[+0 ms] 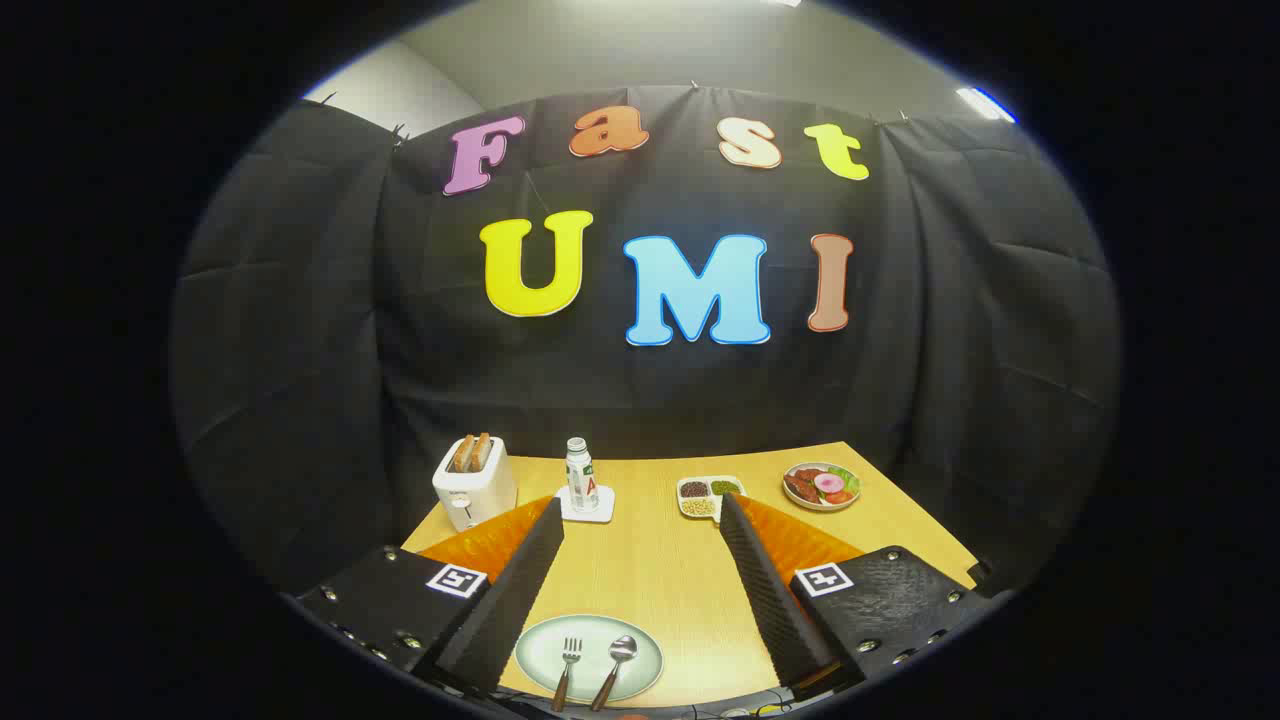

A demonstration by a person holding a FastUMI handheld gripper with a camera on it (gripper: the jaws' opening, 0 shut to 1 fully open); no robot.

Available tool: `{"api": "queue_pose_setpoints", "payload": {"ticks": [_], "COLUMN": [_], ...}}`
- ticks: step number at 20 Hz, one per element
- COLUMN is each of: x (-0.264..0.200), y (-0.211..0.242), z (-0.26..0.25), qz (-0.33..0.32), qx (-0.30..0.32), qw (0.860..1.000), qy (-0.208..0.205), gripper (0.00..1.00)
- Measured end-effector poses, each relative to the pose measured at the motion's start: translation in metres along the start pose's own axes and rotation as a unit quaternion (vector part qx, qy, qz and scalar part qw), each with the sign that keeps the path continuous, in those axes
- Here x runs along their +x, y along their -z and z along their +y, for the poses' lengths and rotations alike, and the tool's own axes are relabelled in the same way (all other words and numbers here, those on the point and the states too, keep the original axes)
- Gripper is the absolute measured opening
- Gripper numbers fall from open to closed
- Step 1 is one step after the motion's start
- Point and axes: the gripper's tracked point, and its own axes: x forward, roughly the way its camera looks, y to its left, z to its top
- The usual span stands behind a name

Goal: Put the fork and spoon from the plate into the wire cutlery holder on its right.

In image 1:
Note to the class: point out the ceiling light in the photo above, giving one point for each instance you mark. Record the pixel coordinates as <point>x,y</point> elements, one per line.
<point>985,103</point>

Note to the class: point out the plate of toy food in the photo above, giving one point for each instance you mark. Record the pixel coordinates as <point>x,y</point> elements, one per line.
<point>815,488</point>

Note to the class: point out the white toaster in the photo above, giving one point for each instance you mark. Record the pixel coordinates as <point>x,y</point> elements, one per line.
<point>480,495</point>

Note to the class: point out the toast slice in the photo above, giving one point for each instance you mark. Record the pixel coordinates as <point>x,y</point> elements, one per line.
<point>482,452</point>
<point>462,455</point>

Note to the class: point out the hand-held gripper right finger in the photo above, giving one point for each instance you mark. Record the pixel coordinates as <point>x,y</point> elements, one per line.
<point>775,600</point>

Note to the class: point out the white divided dish of beans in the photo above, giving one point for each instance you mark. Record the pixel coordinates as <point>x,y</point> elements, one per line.
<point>698,492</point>

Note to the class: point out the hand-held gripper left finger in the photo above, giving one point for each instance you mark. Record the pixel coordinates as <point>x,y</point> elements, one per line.
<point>520,590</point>

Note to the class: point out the small plastic drink bottle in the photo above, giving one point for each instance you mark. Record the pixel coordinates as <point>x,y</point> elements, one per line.
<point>581,475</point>

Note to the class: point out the white square coaster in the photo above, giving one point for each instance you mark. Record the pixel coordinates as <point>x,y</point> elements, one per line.
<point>600,512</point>

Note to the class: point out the pale green plate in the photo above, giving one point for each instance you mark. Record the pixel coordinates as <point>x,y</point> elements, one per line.
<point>540,655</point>

